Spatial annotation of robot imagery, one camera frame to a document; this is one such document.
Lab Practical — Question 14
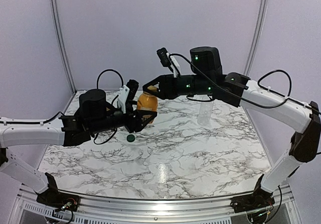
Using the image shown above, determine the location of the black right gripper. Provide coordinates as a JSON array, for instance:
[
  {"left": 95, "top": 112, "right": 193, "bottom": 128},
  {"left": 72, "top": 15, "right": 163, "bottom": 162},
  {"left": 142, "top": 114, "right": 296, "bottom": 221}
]
[{"left": 142, "top": 73, "right": 214, "bottom": 100}]

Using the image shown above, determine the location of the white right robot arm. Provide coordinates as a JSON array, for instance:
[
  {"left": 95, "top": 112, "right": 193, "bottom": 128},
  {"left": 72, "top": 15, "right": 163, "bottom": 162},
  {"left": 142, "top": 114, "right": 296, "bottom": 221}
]
[{"left": 143, "top": 46, "right": 320, "bottom": 208}]

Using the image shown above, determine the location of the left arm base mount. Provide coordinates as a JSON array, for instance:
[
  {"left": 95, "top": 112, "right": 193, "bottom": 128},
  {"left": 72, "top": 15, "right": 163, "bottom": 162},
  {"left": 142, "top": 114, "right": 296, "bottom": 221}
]
[{"left": 36, "top": 172, "right": 80, "bottom": 212}]

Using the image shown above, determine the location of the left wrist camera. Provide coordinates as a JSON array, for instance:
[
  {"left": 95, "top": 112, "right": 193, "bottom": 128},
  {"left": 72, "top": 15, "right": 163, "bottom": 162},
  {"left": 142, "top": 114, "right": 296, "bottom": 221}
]
[{"left": 117, "top": 79, "right": 139, "bottom": 114}]

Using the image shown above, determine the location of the aluminium table front rail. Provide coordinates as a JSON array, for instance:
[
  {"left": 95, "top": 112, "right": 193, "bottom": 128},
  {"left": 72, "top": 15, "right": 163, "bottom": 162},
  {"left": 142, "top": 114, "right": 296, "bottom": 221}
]
[{"left": 9, "top": 184, "right": 301, "bottom": 223}]

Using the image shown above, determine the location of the orange object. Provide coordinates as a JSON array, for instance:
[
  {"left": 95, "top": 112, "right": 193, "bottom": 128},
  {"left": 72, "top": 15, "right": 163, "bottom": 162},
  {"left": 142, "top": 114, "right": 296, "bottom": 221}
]
[{"left": 137, "top": 91, "right": 158, "bottom": 111}]

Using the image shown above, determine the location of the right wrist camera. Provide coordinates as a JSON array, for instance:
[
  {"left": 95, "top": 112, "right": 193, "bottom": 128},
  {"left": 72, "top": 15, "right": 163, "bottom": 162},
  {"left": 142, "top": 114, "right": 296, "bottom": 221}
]
[{"left": 156, "top": 47, "right": 181, "bottom": 77}]

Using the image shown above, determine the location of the right aluminium frame post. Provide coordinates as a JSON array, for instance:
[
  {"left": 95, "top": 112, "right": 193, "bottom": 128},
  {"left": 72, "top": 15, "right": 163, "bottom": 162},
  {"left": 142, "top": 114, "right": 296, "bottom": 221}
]
[{"left": 242, "top": 0, "right": 268, "bottom": 76}]

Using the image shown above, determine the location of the clear water bottle blue cap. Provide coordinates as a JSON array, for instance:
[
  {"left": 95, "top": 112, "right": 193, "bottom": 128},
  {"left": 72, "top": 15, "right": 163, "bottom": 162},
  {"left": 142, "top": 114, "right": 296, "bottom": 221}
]
[{"left": 197, "top": 100, "right": 214, "bottom": 126}]

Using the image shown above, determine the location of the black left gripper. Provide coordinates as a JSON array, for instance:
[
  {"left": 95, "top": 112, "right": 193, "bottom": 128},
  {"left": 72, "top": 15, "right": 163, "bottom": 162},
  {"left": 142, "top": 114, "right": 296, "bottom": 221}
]
[{"left": 89, "top": 101, "right": 157, "bottom": 135}]

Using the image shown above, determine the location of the aluminium frame post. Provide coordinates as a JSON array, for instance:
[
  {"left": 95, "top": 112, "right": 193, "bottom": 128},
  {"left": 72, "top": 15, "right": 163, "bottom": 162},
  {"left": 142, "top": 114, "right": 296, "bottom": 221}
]
[
  {"left": 50, "top": 0, "right": 77, "bottom": 94},
  {"left": 242, "top": 0, "right": 268, "bottom": 76}
]

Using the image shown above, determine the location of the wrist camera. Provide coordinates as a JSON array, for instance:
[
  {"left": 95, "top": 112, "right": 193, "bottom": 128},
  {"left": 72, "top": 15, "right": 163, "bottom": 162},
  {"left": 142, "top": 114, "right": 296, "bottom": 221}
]
[
  {"left": 117, "top": 79, "right": 139, "bottom": 114},
  {"left": 156, "top": 47, "right": 181, "bottom": 77}
]

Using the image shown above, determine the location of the dark green bottle cap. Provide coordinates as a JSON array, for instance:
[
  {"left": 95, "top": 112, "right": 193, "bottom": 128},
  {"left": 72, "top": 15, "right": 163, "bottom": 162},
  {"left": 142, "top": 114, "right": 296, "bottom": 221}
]
[{"left": 126, "top": 134, "right": 135, "bottom": 143}]

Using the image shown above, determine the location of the left aluminium frame post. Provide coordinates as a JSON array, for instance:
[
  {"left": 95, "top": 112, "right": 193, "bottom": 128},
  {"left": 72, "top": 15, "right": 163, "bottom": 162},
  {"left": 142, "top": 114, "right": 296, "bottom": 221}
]
[{"left": 50, "top": 0, "right": 77, "bottom": 94}]

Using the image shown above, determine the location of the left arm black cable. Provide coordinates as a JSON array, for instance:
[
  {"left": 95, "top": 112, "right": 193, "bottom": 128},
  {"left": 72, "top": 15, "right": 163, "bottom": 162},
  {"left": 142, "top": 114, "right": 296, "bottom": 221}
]
[{"left": 93, "top": 69, "right": 125, "bottom": 145}]

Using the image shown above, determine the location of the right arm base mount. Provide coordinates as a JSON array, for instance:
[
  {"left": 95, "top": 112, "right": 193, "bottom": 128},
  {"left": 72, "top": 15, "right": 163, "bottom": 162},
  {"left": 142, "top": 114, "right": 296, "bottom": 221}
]
[{"left": 230, "top": 174, "right": 275, "bottom": 213}]

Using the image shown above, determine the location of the yellow juice bottle cap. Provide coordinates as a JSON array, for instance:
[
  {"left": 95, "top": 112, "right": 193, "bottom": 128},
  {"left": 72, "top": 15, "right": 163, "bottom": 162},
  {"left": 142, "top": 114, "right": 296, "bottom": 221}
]
[{"left": 148, "top": 86, "right": 157, "bottom": 92}]

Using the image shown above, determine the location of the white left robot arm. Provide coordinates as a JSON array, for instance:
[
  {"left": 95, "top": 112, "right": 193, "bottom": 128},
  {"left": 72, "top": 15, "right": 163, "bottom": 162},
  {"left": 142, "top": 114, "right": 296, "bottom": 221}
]
[{"left": 1, "top": 86, "right": 157, "bottom": 206}]

